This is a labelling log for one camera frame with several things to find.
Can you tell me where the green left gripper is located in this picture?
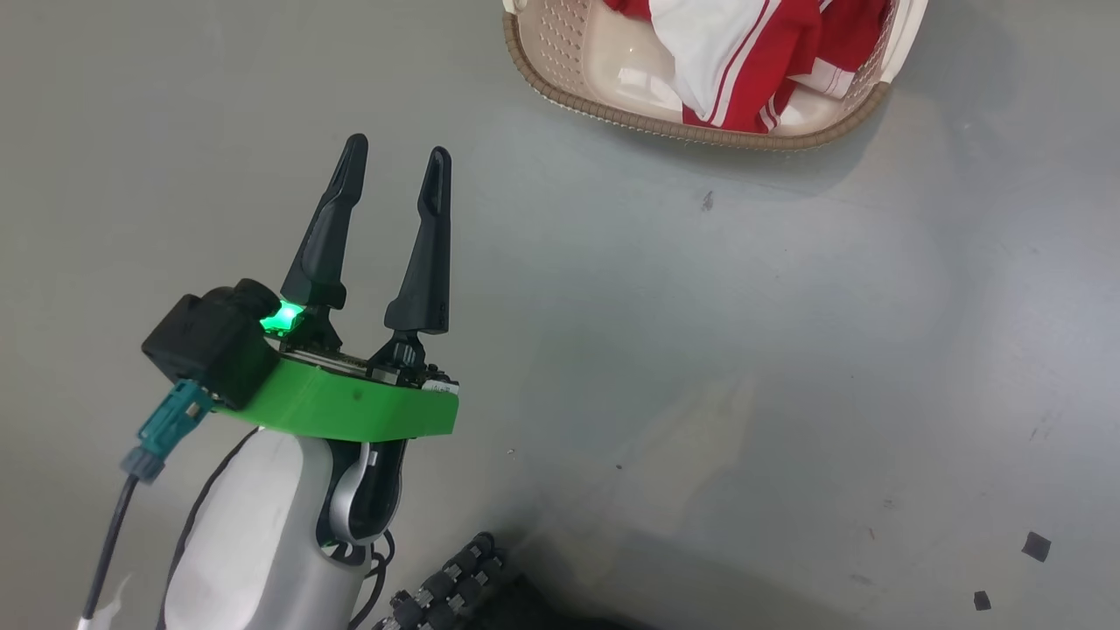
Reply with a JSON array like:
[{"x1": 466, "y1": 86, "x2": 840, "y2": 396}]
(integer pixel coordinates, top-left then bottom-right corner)
[{"x1": 214, "y1": 133, "x2": 460, "y2": 443}]

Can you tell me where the white garment with red trim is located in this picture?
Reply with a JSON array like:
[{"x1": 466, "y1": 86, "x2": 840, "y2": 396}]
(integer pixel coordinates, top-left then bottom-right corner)
[{"x1": 649, "y1": 0, "x2": 828, "y2": 134}]

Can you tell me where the cream perforated laundry basket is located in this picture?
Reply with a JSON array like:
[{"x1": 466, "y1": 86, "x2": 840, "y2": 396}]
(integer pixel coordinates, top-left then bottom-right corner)
[{"x1": 502, "y1": 0, "x2": 928, "y2": 151}]

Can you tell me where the teal plug left camera cable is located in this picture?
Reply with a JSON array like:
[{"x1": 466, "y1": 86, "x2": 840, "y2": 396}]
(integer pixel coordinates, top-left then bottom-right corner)
[{"x1": 77, "y1": 379, "x2": 215, "y2": 630}]

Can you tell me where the black ribbed cable conduit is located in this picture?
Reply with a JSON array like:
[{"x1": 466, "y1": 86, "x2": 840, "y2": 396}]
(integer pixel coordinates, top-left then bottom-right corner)
[{"x1": 372, "y1": 531, "x2": 666, "y2": 630}]

